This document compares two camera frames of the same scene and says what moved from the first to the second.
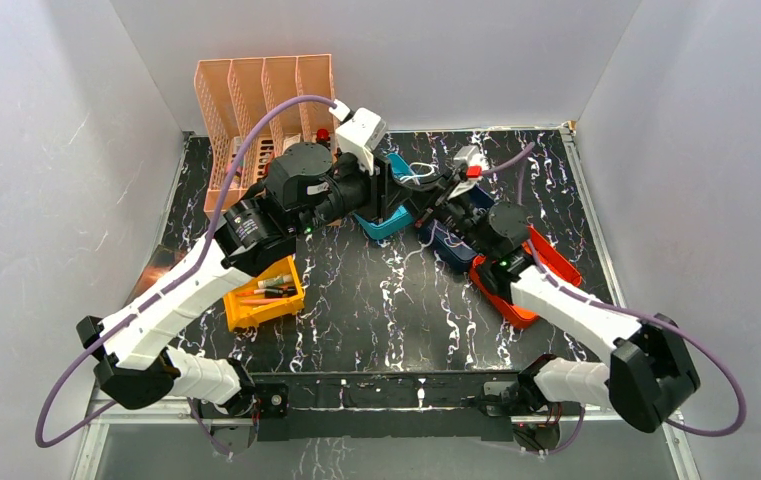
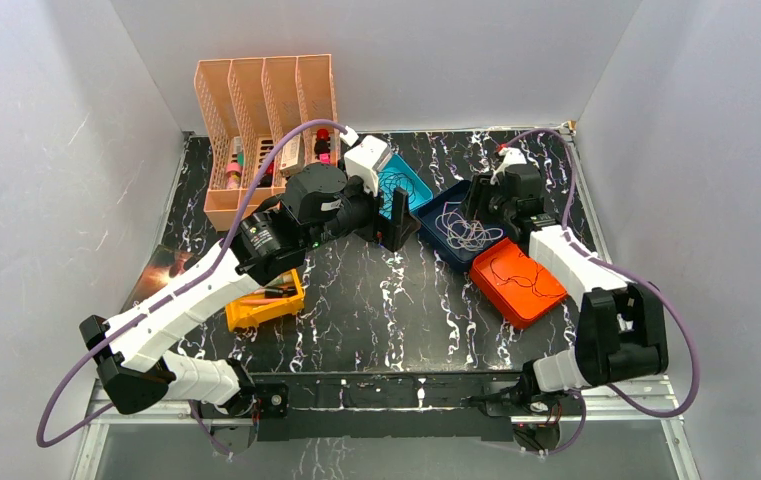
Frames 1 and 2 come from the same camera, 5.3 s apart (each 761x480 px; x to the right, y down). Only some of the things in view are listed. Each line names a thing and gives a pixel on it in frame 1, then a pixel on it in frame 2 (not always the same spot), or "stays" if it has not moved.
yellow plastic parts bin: (276, 293) stays
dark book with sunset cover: (161, 261) stays
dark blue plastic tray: (453, 248) stays
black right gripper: (429, 195) → (481, 188)
